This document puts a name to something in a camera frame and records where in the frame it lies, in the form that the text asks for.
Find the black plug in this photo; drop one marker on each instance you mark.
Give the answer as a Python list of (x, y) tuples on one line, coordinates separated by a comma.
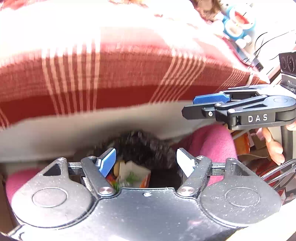
[(257, 63)]

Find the person's pink trousers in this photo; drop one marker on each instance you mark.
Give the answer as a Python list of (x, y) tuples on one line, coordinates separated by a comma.
[(215, 143)]

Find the white and orange carton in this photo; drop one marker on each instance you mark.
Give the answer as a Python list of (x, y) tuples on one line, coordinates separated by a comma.
[(133, 170)]

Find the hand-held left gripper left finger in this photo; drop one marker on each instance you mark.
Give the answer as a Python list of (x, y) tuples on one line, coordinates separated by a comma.
[(108, 161)]

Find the trash bin with black bag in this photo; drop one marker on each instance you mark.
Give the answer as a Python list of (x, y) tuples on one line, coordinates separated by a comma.
[(148, 148)]

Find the person's right hand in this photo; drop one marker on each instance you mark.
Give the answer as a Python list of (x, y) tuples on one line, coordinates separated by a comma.
[(275, 148)]

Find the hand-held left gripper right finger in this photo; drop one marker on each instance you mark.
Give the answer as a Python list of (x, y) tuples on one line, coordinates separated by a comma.
[(185, 162)]

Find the red plaid blanket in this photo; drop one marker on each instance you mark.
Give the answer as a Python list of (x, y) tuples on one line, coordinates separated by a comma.
[(115, 88)]

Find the orange cardboard box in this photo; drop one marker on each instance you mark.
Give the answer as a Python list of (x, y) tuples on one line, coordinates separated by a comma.
[(242, 144)]

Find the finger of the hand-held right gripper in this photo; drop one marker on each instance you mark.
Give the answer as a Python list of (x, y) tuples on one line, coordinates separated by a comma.
[(208, 99), (196, 112)]

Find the white bed sheet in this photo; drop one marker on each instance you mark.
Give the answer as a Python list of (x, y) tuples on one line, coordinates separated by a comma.
[(57, 139)]

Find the blue cat plush toy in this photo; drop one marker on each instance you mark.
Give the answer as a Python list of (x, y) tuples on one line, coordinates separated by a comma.
[(240, 30)]

